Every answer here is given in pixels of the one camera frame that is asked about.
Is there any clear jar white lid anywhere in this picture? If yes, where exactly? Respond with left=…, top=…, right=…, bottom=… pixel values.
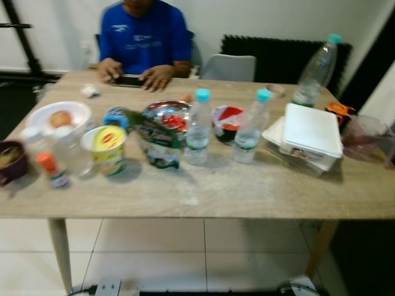
left=22, top=126, right=51, bottom=156
left=52, top=125, right=93, bottom=177

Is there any light wooden table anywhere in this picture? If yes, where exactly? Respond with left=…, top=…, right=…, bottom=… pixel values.
left=0, top=69, right=395, bottom=294

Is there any white crumpled tissue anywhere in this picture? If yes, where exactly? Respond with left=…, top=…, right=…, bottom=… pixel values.
left=80, top=83, right=102, bottom=99

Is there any orange round fruit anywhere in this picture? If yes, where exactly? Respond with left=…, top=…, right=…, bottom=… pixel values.
left=49, top=110, right=73, bottom=129

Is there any pink clear plastic jug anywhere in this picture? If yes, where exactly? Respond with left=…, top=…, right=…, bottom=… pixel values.
left=341, top=115, right=394, bottom=169

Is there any black foam panel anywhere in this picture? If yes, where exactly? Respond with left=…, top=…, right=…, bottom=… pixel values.
left=220, top=35, right=354, bottom=107

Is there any yellow instant noodle cup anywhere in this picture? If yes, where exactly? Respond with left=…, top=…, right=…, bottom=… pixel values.
left=81, top=126, right=128, bottom=177

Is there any black metal stand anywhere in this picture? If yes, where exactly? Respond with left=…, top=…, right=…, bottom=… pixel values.
left=0, top=0, right=45, bottom=78

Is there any small tape roll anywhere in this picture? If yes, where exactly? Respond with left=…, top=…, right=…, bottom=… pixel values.
left=267, top=84, right=286, bottom=99

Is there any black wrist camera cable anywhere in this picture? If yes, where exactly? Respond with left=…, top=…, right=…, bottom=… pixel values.
left=67, top=286, right=97, bottom=296

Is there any large clear water bottle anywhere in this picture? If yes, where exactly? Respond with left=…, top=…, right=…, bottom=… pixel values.
left=291, top=34, right=342, bottom=107

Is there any blue round plastic object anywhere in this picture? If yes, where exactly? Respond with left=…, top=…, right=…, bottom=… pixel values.
left=102, top=106, right=131, bottom=131

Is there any dark purple bowl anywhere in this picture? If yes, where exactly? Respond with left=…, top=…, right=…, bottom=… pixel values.
left=0, top=141, right=29, bottom=186

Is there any white foam food box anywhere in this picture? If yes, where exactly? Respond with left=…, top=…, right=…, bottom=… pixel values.
left=262, top=103, right=344, bottom=177

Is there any white bowl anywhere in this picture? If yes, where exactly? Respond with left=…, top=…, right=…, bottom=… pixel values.
left=28, top=101, right=93, bottom=137

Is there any small water bottle teal cap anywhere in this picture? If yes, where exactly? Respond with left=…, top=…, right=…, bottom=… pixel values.
left=184, top=89, right=212, bottom=167
left=233, top=89, right=272, bottom=165

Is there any small orange cap bottle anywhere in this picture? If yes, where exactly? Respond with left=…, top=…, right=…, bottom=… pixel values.
left=36, top=152, right=70, bottom=188

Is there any black phone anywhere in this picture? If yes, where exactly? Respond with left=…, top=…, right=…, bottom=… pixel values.
left=114, top=75, right=146, bottom=88

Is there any green snack bag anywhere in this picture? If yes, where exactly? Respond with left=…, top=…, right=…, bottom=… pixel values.
left=123, top=110, right=183, bottom=171

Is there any grey chair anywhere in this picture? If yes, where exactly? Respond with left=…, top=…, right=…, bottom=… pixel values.
left=200, top=54, right=257, bottom=83

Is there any orange black object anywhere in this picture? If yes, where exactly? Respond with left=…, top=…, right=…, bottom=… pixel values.
left=325, top=102, right=356, bottom=131

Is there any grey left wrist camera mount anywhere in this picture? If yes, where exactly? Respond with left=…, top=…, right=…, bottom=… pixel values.
left=95, top=278, right=123, bottom=296

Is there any shiny metal bowl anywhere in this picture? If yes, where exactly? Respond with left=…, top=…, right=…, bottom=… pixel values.
left=142, top=100, right=193, bottom=134

